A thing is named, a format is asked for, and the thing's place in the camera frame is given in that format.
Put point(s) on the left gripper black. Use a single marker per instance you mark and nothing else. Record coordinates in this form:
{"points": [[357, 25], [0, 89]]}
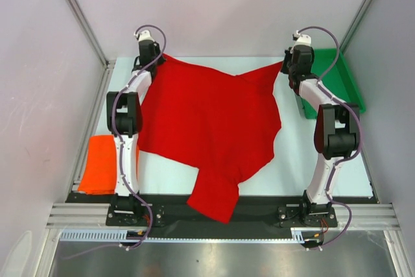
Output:
{"points": [[156, 49]]}

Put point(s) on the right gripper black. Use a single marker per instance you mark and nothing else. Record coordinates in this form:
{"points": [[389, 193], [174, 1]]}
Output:
{"points": [[289, 55]]}

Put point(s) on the red t-shirt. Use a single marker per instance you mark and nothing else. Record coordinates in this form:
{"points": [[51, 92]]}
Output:
{"points": [[224, 125]]}

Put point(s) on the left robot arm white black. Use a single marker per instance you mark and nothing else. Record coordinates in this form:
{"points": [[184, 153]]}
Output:
{"points": [[125, 121]]}

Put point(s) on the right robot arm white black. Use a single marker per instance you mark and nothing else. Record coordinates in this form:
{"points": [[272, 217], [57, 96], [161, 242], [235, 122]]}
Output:
{"points": [[336, 134]]}

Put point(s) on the green plastic tray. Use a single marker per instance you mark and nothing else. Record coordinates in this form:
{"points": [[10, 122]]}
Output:
{"points": [[339, 80]]}

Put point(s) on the orange folded t-shirt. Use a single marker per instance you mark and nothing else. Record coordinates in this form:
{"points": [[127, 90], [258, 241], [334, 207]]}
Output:
{"points": [[111, 166]]}

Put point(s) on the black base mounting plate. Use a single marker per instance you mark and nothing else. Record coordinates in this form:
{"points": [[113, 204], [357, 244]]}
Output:
{"points": [[248, 217]]}

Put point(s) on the aluminium frame rail left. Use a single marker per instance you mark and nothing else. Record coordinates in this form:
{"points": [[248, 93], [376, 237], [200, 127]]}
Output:
{"points": [[99, 89]]}

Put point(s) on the aluminium frame post right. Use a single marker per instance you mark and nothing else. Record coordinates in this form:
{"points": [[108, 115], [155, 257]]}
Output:
{"points": [[355, 24]]}

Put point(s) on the aluminium front rail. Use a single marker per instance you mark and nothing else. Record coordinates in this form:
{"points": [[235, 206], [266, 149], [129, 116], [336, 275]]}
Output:
{"points": [[93, 215]]}

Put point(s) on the white slotted cable duct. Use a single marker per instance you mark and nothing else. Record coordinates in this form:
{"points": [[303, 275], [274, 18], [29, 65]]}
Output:
{"points": [[91, 235]]}

